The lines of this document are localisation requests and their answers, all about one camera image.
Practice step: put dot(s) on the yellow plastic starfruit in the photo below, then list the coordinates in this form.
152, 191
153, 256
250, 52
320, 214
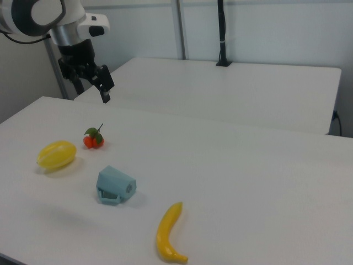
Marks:
56, 155

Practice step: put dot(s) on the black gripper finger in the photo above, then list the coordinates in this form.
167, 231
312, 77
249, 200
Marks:
106, 80
78, 87

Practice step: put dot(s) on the yellow plastic banana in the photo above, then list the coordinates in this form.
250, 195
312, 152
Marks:
166, 229

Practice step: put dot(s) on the light blue hexagonal mug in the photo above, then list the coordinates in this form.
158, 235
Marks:
113, 182

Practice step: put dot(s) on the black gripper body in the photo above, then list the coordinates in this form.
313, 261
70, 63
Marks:
78, 58

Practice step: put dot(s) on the small orange fruit cluster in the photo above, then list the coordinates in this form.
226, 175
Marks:
93, 140

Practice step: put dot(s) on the grey metal wall post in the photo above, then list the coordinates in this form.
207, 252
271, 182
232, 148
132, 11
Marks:
180, 27

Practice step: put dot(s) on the white background table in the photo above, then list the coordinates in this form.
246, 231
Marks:
220, 94

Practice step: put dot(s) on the aluminium frame post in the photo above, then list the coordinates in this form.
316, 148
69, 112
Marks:
56, 71

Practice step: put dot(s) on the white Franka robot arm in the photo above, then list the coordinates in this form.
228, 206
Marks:
16, 16

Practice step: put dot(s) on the black camera stand pole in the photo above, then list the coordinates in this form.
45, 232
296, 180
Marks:
222, 33

